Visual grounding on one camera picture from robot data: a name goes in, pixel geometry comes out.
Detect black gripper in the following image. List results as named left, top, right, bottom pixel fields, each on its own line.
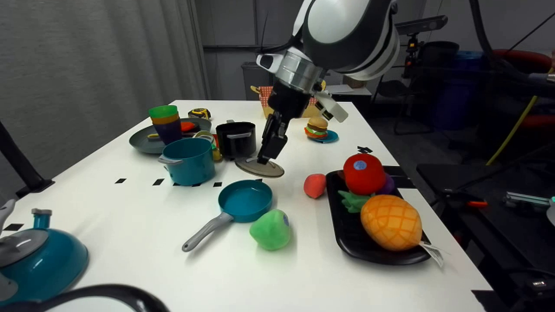
left=257, top=81, right=309, bottom=164

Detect glass pan lid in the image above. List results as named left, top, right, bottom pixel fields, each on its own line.
left=237, top=157, right=285, bottom=178

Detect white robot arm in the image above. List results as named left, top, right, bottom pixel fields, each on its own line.
left=257, top=0, right=401, bottom=164

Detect teal frying pan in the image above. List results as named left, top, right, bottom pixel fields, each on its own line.
left=183, top=180, right=275, bottom=253

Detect black toy pot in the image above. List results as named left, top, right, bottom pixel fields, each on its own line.
left=218, top=121, right=256, bottom=159

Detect plush hamburger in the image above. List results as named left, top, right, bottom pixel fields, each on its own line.
left=306, top=118, right=329, bottom=140

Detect small teal plate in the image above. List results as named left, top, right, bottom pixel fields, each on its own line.
left=315, top=130, right=341, bottom=144

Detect toy corn cob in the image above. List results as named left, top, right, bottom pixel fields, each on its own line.
left=193, top=130, right=224, bottom=163

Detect small orange plush fruit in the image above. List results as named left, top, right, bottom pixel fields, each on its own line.
left=304, top=173, right=327, bottom=199

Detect orange toy on plate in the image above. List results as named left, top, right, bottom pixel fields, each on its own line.
left=181, top=119, right=200, bottom=133

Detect teal toy pot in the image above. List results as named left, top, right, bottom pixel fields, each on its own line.
left=160, top=138, right=216, bottom=185

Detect red plush apple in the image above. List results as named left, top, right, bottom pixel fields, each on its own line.
left=344, top=154, right=387, bottom=194

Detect green plush pear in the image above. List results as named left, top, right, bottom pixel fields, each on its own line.
left=250, top=209, right=294, bottom=251

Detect stacked colourful cups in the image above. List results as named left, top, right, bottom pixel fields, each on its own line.
left=150, top=105, right=183, bottom=144

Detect purple plush fruit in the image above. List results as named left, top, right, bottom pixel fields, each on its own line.
left=379, top=175, right=396, bottom=194

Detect grey round plate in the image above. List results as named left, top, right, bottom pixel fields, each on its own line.
left=129, top=118, right=212, bottom=156

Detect black rectangular tray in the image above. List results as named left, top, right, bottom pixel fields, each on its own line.
left=327, top=171, right=431, bottom=265

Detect orange plush pineapple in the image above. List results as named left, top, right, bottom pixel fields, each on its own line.
left=361, top=194, right=422, bottom=251

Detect teal toy kettle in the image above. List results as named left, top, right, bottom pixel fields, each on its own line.
left=0, top=208, right=89, bottom=305

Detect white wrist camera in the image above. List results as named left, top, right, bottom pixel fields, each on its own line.
left=257, top=53, right=294, bottom=74

